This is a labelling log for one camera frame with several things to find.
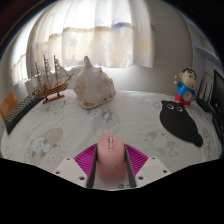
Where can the cartoon boy figurine clock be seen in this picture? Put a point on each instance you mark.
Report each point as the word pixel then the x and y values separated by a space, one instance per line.
pixel 185 86

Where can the white star-print curtain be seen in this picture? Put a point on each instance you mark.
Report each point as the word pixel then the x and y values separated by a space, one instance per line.
pixel 93 33

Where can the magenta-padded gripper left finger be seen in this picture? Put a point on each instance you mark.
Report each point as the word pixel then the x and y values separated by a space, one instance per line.
pixel 85 160

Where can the white printed tablecloth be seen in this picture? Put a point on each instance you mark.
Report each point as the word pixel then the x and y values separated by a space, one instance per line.
pixel 73 130

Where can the white wall shelf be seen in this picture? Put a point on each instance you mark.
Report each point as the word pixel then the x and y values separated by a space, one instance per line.
pixel 210 50

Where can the large white conch shell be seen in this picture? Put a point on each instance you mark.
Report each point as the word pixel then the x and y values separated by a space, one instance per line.
pixel 93 86

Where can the black router with antennas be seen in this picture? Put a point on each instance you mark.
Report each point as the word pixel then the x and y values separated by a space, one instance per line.
pixel 206 101

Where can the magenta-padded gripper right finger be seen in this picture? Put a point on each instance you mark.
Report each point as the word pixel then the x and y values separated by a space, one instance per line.
pixel 136 160

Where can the pink computer mouse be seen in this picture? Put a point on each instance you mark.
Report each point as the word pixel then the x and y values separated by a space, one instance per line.
pixel 111 156

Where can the black computer monitor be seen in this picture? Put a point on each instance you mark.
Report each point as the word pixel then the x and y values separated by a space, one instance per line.
pixel 218 96

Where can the wooden model sailing ship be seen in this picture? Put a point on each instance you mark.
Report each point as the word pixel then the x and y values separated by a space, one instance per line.
pixel 50 88

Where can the black cat-shaped mouse pad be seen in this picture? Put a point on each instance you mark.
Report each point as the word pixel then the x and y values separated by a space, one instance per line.
pixel 180 125

